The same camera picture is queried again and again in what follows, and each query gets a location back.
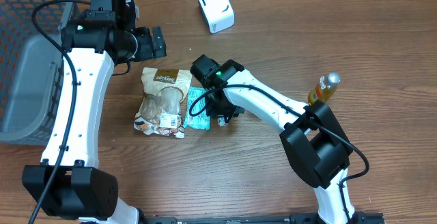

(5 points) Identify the mint green tissue pack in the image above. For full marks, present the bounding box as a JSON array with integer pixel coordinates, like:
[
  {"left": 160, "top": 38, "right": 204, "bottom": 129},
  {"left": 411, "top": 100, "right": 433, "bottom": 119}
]
[{"left": 183, "top": 87, "right": 210, "bottom": 130}]

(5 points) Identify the brown white snack bag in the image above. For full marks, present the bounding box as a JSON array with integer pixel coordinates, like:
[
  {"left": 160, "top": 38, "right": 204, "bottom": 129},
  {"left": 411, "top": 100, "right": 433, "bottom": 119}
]
[{"left": 133, "top": 67, "right": 192, "bottom": 139}]

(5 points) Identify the yellow drink bottle grey cap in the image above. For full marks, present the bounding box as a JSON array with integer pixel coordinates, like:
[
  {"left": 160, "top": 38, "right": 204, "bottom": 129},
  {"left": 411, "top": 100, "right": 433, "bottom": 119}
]
[{"left": 307, "top": 72, "right": 341, "bottom": 105}]

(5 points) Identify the teal white tissue pack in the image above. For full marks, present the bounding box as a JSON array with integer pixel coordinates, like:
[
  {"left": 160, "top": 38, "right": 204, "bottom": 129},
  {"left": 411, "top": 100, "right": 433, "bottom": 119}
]
[{"left": 217, "top": 117, "right": 230, "bottom": 127}]

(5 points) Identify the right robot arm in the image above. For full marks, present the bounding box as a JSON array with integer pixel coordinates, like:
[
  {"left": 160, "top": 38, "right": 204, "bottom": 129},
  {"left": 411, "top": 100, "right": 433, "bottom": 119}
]
[{"left": 190, "top": 55, "right": 355, "bottom": 223}]

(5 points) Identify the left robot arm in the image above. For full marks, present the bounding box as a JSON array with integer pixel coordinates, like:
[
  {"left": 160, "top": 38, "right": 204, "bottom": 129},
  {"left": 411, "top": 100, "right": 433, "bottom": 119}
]
[{"left": 22, "top": 0, "right": 167, "bottom": 223}]

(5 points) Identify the white barcode scanner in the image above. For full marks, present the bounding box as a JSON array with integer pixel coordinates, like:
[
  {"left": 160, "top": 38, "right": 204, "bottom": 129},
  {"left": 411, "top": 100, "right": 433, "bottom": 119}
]
[{"left": 198, "top": 0, "right": 235, "bottom": 34}]

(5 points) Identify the dark grey plastic basket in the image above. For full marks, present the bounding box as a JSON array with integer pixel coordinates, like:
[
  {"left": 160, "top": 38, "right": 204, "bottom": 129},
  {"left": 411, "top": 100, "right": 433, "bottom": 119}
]
[{"left": 1, "top": 0, "right": 77, "bottom": 145}]

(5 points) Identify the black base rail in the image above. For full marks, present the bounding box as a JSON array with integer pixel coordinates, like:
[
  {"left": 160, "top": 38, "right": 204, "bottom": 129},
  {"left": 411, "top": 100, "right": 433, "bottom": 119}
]
[{"left": 139, "top": 212, "right": 385, "bottom": 224}]

